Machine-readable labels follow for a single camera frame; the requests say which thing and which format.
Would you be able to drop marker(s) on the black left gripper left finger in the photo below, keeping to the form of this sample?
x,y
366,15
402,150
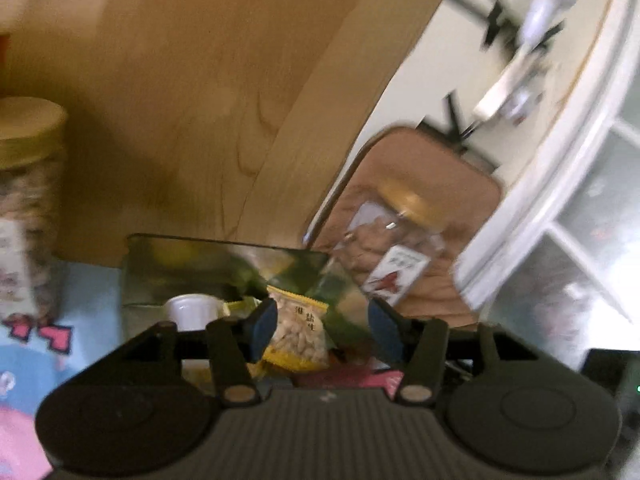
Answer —
x,y
232,344

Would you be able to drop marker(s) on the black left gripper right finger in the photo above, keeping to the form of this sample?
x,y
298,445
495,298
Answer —
x,y
417,347

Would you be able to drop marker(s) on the yellow peanut packet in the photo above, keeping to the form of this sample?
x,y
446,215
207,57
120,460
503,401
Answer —
x,y
298,344

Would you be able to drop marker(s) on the black snack box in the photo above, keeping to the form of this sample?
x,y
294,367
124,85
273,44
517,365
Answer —
x,y
157,268

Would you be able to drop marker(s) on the white cup in box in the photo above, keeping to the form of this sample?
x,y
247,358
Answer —
x,y
194,311

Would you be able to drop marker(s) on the pecan jar gold lid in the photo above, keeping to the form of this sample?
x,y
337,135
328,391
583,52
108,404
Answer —
x,y
392,239

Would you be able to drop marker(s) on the cartoon pig play mat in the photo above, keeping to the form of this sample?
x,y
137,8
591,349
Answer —
x,y
34,361

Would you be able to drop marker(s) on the large cardboard sheet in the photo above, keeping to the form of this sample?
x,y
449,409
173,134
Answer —
x,y
219,119

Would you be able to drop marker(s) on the peanut jar gold lid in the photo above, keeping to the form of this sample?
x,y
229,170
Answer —
x,y
32,162

